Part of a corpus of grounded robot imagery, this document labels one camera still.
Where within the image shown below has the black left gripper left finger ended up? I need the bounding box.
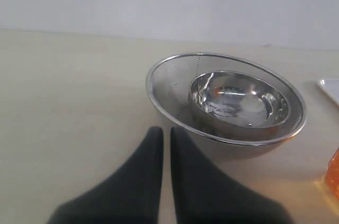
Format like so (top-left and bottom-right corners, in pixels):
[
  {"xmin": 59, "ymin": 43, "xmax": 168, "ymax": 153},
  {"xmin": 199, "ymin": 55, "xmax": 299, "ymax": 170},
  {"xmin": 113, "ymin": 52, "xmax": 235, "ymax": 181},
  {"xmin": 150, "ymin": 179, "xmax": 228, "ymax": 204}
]
[{"xmin": 48, "ymin": 127, "xmax": 163, "ymax": 223}]

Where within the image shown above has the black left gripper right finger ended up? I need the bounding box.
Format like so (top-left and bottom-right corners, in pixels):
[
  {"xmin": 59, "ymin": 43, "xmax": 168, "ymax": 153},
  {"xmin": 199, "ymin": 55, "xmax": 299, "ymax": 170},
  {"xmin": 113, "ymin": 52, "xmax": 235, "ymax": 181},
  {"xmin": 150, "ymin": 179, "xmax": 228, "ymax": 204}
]
[{"xmin": 171, "ymin": 127, "xmax": 294, "ymax": 223}]

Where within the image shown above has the orange pump soap bottle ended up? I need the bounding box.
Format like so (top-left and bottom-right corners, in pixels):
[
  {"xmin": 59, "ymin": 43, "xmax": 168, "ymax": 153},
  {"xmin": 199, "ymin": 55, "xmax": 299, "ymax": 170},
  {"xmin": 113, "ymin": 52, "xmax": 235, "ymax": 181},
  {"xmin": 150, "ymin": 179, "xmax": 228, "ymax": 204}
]
[{"xmin": 321, "ymin": 149, "xmax": 339, "ymax": 200}]

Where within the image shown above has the small stainless steel bowl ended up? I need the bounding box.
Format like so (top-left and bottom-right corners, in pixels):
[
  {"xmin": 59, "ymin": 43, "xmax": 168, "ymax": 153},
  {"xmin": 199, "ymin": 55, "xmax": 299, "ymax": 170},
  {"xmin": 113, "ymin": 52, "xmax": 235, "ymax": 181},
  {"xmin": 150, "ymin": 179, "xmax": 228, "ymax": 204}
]
[{"xmin": 188, "ymin": 71, "xmax": 291, "ymax": 130}]

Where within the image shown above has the steel mesh colander bowl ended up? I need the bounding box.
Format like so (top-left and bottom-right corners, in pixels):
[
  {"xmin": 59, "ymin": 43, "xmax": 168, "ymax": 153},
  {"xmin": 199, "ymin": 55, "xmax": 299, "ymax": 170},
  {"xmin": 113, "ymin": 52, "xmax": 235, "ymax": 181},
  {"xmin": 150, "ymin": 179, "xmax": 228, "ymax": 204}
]
[{"xmin": 146, "ymin": 52, "xmax": 307, "ymax": 160}]

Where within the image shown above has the white rectangular plastic tray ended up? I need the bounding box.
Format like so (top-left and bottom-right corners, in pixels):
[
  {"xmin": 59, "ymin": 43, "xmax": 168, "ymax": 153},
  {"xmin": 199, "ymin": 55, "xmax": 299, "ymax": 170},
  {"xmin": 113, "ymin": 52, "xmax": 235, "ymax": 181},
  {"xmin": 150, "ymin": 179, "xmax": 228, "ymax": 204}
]
[{"xmin": 317, "ymin": 78, "xmax": 339, "ymax": 106}]

